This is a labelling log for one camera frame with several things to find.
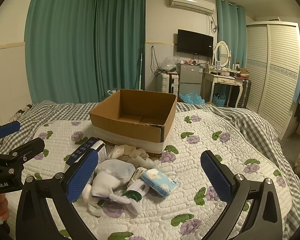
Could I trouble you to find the cardboard box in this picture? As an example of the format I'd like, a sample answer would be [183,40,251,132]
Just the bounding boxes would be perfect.
[89,89,177,159]

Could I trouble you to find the white louvered wardrobe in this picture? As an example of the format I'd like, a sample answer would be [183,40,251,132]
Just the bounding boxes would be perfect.
[245,21,300,140]

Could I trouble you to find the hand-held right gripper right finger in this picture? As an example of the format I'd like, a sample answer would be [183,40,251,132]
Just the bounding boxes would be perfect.
[201,150,283,240]

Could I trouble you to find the blue plastic basket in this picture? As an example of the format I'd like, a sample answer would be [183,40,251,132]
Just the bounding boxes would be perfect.
[212,92,227,107]

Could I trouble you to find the light blue tissue pack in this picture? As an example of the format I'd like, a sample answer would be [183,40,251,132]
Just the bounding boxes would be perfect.
[140,168,179,198]

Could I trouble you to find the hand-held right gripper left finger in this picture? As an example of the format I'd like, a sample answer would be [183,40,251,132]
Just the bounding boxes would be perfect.
[16,151,99,240]

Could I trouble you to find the white dressing table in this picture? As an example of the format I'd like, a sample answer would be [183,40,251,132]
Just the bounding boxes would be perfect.
[201,71,242,108]

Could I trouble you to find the grey small fridge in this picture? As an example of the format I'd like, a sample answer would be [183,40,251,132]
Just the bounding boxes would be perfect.
[177,63,206,97]

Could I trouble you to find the air conditioner hose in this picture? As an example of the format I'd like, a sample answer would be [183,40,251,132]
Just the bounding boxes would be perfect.
[208,14,219,34]

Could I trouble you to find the pale blue white sock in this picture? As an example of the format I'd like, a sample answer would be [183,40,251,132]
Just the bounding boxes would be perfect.
[93,159,137,197]

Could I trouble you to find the oval vanity mirror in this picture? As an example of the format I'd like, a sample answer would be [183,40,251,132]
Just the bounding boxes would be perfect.
[214,41,230,68]

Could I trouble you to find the dark blue white packet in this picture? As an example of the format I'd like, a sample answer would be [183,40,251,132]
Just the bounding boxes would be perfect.
[66,137,108,167]

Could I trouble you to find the dark suitcase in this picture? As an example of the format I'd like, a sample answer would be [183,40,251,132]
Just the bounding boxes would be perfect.
[236,78,252,109]

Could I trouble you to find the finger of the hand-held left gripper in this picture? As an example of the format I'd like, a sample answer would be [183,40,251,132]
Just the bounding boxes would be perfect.
[0,138,45,178]
[0,120,21,147]

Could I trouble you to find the small brown box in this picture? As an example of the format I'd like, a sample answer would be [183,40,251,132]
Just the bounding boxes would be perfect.
[236,62,249,78]

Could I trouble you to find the black wall television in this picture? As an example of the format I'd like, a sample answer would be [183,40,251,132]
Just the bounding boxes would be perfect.
[177,29,214,58]

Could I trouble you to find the hanging blue garment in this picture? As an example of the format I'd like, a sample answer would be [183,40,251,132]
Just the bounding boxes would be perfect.
[292,54,300,103]

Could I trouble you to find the white mop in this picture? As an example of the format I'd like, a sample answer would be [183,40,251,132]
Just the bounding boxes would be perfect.
[139,43,144,91]

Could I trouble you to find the white suitcase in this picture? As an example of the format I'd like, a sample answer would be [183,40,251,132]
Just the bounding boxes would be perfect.
[157,73,179,96]

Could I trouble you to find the white cloth with green tag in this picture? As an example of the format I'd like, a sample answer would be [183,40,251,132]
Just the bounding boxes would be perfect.
[126,167,151,202]

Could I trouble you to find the brown patterned cloth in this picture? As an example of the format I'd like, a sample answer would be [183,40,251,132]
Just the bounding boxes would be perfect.
[14,103,33,116]

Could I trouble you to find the grey checkered bed sheet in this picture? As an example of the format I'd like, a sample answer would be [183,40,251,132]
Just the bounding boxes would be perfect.
[0,100,294,170]

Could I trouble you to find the white floral quilt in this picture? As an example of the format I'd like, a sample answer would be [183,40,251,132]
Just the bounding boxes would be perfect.
[5,110,300,240]

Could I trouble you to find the dark wall cables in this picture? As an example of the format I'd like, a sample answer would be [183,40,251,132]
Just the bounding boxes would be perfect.
[150,45,161,76]

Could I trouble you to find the green curtain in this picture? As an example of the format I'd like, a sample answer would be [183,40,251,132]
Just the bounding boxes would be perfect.
[24,0,96,105]
[93,0,147,103]
[216,0,248,108]

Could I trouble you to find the clear plastic bags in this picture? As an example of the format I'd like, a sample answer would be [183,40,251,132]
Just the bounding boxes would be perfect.
[161,56,181,73]

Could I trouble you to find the blue plastic bags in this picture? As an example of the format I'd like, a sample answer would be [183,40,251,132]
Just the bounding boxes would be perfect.
[179,89,206,104]

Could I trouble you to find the white air conditioner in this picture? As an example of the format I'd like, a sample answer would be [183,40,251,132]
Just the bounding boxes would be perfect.
[169,0,216,16]

